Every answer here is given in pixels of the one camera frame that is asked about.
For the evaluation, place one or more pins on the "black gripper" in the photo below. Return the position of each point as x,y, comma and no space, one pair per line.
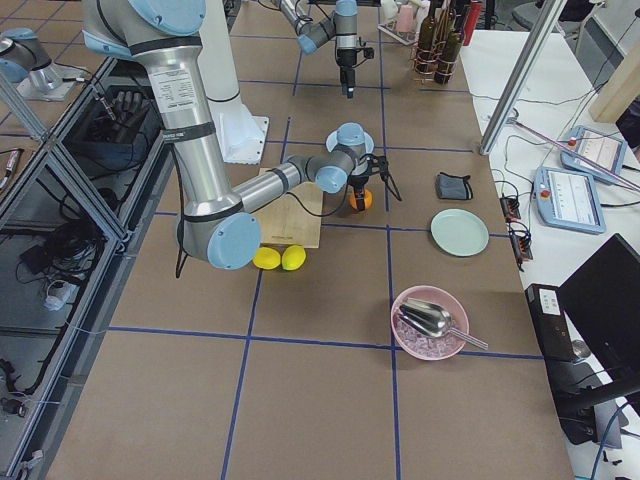
346,56
358,180

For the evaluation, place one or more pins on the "orange fruit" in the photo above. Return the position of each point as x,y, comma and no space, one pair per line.
365,205

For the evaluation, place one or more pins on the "light blue plate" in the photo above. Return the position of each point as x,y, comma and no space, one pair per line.
349,137

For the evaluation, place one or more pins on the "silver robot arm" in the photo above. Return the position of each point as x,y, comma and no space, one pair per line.
341,26
185,49

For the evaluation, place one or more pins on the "light green plate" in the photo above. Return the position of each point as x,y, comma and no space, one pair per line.
459,232

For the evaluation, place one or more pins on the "bamboo cutting board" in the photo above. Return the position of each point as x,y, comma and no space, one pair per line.
284,221

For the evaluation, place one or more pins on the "pink cup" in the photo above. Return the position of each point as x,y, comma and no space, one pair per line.
405,20

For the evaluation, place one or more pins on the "grey folded cloth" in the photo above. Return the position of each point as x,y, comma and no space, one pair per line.
451,187

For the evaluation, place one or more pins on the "white cup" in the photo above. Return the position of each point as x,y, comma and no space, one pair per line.
389,9

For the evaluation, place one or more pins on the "dark brown wine bottle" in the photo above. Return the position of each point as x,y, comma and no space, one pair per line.
426,35

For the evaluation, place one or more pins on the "yellow lemon near board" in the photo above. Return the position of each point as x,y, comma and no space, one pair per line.
293,257

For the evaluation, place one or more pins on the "dark green wine bottle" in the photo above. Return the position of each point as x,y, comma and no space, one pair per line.
451,49

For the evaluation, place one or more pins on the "olive wine bottle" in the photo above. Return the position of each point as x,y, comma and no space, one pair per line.
445,25

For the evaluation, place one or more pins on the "yellow lemon outer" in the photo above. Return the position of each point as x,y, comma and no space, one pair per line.
267,258

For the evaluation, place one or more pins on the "metal scoop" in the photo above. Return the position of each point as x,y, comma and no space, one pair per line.
430,317

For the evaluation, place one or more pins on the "red thermos bottle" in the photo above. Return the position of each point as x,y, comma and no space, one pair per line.
471,14

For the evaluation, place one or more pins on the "pink bowl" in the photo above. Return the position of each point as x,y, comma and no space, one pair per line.
419,338

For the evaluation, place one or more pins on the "teach pendant tablet near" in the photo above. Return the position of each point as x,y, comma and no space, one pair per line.
568,199

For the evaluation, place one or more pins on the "teach pendant tablet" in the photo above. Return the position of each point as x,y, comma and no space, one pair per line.
606,150
568,199

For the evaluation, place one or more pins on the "black desktop box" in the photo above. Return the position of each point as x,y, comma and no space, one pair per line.
550,324

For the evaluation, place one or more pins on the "teach pendant tablet far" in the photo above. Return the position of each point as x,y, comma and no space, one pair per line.
606,150

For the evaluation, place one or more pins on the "black computer monitor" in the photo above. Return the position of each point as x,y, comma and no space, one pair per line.
601,298

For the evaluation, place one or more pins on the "reacher grabber stick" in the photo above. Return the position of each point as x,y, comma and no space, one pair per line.
617,180

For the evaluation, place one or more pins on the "white wire cup rack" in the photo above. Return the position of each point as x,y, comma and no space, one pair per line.
389,27

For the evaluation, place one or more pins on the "copper wire bottle rack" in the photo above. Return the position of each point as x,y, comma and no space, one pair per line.
425,74

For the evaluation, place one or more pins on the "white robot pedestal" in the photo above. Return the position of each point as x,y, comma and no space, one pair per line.
240,134

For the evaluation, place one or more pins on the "aluminium frame post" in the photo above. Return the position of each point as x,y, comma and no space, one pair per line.
530,52

